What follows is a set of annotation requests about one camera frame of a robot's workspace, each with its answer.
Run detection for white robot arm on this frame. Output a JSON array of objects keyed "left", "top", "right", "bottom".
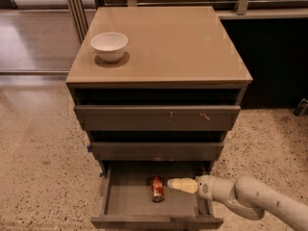
[{"left": 167, "top": 175, "right": 308, "bottom": 231}]

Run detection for grey middle drawer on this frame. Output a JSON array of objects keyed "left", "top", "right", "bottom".
[{"left": 90, "top": 142, "right": 223, "bottom": 161}]

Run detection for grey drawer cabinet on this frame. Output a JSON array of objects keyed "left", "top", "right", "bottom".
[{"left": 64, "top": 6, "right": 253, "bottom": 178}]

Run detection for blue tape piece lower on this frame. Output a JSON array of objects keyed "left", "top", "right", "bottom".
[{"left": 99, "top": 172, "right": 105, "bottom": 178}]

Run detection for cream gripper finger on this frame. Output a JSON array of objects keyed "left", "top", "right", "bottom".
[{"left": 167, "top": 178, "right": 198, "bottom": 193}]

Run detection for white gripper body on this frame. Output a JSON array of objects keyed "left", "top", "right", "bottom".
[{"left": 196, "top": 175, "right": 215, "bottom": 200}]

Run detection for white ceramic bowl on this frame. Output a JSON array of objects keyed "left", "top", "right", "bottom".
[{"left": 90, "top": 32, "right": 128, "bottom": 63}]

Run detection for grey open bottom drawer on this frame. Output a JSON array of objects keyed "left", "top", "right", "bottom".
[{"left": 91, "top": 161, "right": 223, "bottom": 230}]

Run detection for grey top drawer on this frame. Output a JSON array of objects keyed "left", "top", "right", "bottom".
[{"left": 74, "top": 105, "right": 241, "bottom": 132}]

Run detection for red coke can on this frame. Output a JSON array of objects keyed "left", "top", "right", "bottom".
[{"left": 150, "top": 175, "right": 165, "bottom": 202}]

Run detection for small dark floor object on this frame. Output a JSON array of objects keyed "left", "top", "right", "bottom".
[{"left": 294, "top": 98, "right": 308, "bottom": 116}]

